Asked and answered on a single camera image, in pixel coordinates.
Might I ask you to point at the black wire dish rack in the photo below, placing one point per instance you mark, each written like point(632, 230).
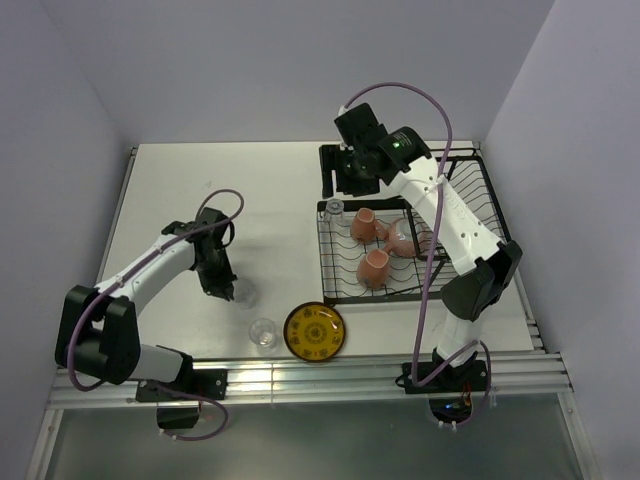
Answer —
point(340, 255)

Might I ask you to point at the pink mug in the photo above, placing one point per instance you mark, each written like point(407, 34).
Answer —
point(373, 269)
point(365, 228)

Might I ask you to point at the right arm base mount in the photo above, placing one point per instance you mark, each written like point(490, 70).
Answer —
point(474, 376)

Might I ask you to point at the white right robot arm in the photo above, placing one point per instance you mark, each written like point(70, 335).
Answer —
point(369, 157)

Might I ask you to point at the clear shot glass front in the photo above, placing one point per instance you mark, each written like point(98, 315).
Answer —
point(263, 334)

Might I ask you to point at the red floral patterned bowl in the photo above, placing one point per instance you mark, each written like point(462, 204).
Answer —
point(399, 240)

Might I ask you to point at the aluminium rail frame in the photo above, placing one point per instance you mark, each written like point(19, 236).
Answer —
point(281, 381)

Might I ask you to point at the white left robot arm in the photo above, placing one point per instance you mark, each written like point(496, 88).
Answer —
point(98, 333)

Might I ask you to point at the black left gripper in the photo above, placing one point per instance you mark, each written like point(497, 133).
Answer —
point(222, 286)

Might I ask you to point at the yellow patterned plate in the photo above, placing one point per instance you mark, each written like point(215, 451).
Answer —
point(314, 332)

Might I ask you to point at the clear shot glass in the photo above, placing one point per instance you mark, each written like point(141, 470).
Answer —
point(263, 334)
point(334, 212)
point(245, 294)

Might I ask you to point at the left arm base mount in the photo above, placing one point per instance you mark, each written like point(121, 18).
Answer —
point(184, 407)

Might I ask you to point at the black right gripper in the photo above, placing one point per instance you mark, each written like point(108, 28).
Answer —
point(331, 157)

